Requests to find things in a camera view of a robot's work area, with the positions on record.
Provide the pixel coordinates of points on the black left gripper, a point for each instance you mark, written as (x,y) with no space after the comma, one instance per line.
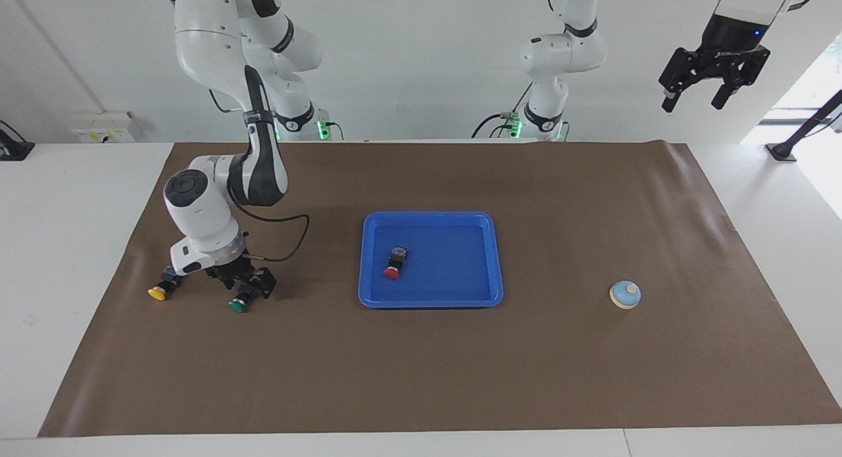
(720,56)

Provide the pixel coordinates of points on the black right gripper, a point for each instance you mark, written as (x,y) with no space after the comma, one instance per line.
(242,271)

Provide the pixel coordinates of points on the green push button switch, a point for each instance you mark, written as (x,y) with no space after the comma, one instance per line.
(237,306)

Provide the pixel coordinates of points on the yellow push button switch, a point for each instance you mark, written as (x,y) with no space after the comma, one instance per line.
(158,292)

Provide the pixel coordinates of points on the red push button switch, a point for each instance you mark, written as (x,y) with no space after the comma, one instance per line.
(392,273)

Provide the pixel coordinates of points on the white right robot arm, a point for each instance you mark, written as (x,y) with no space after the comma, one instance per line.
(200,214)

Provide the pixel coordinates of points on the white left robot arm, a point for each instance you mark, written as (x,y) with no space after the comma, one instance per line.
(559,56)

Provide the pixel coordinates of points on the blue plastic tray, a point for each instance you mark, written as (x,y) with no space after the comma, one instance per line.
(460,273)

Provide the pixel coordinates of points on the black angled stand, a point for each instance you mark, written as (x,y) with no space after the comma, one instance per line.
(783,151)

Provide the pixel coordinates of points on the brown paper table mat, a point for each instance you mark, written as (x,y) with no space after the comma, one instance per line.
(427,378)

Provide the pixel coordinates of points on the white wall socket box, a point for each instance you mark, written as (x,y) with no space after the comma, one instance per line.
(99,125)

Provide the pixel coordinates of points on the black table clamp bracket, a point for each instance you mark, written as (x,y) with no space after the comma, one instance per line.
(13,151)

